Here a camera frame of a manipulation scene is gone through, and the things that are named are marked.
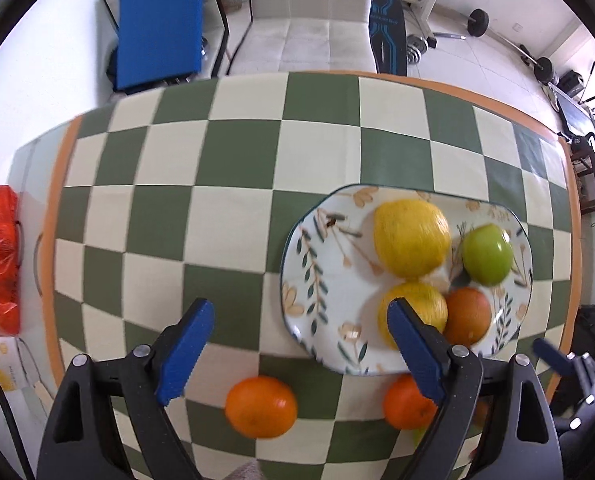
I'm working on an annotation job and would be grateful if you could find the dark orange fruit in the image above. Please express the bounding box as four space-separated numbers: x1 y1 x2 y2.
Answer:
444 287 491 347

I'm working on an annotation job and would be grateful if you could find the green apple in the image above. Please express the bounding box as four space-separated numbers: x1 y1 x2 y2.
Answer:
462 223 513 287
411 427 427 448

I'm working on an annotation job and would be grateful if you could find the bright orange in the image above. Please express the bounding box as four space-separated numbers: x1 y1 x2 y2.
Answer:
382 374 437 430
224 376 298 439

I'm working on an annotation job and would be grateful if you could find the large yellow lemon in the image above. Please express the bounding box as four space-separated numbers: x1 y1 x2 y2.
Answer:
373 200 451 280

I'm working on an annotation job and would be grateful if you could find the yellow snack box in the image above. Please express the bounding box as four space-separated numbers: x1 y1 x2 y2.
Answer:
0 337 40 392

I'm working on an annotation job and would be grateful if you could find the dark wooden shelf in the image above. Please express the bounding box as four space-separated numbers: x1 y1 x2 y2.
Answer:
570 133 595 214

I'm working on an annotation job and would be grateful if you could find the floral oval ceramic plate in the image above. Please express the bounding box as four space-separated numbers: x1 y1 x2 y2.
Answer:
280 184 534 376

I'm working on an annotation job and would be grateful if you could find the green white checkered tablecloth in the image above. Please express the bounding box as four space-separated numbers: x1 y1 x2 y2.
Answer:
51 74 581 479

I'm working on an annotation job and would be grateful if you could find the barbell on floor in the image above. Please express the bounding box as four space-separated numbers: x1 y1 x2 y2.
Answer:
467 9 559 86

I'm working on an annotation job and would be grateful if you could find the black blue weight bench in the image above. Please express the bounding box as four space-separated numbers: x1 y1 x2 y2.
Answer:
369 0 407 76

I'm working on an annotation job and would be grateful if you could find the white padded chair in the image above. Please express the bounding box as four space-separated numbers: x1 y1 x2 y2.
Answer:
228 0 377 75

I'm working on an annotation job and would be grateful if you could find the black cable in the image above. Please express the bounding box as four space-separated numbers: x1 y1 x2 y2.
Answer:
0 343 35 480

